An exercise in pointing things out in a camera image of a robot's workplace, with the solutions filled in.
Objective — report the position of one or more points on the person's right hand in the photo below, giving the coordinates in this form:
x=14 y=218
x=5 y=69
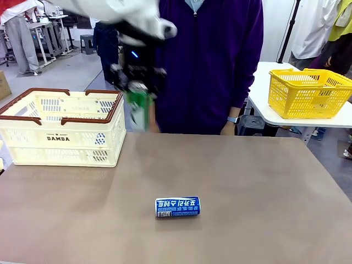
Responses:
x=155 y=127

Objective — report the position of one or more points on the person in grey trousers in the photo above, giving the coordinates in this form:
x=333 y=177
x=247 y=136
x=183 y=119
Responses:
x=22 y=41

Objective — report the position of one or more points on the blue white drink can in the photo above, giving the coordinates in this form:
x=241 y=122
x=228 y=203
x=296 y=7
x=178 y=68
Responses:
x=178 y=206

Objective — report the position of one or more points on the white side table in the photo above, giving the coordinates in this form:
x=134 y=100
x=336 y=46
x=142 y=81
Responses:
x=264 y=93

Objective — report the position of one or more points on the person with dark apron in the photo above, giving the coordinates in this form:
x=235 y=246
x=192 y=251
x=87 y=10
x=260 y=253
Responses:
x=105 y=52

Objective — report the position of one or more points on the person in purple sweater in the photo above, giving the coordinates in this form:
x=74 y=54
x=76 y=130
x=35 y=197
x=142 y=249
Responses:
x=209 y=68

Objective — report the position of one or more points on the black tripod pole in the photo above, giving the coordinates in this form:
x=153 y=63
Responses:
x=287 y=33

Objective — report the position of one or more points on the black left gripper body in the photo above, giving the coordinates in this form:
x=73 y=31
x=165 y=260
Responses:
x=137 y=68

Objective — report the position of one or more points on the person's right forearm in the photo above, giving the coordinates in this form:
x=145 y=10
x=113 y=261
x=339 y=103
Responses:
x=153 y=112

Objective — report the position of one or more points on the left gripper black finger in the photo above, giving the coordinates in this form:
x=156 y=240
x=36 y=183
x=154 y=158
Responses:
x=148 y=110
x=129 y=100

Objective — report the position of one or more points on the person in white long shirt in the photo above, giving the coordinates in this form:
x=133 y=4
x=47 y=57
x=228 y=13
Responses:
x=310 y=27

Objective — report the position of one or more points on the grey plastic stool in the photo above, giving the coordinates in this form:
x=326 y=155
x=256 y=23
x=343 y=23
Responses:
x=88 y=44

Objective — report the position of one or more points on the white background desk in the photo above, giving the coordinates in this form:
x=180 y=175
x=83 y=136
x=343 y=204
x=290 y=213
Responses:
x=48 y=30

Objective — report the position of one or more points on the green drink can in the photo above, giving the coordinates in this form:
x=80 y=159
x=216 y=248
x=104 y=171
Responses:
x=138 y=118

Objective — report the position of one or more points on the dark plastic stool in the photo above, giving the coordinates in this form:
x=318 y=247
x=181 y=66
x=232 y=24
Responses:
x=251 y=125

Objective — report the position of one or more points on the cream shopping basket brown rim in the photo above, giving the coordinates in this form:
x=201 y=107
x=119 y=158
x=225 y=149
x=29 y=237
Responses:
x=27 y=154

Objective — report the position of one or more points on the person's left hand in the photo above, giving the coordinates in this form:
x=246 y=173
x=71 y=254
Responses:
x=227 y=129

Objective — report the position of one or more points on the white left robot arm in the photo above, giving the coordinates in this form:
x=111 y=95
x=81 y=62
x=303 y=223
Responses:
x=132 y=11

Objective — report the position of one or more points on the silver wrist watch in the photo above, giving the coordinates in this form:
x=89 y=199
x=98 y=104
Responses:
x=233 y=120

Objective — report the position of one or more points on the yellow plastic basket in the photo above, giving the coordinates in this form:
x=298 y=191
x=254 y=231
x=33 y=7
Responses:
x=308 y=96

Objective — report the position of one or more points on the person in lime vest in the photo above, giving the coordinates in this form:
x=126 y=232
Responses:
x=341 y=41

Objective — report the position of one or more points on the brown cardboard box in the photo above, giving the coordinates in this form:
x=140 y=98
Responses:
x=4 y=85

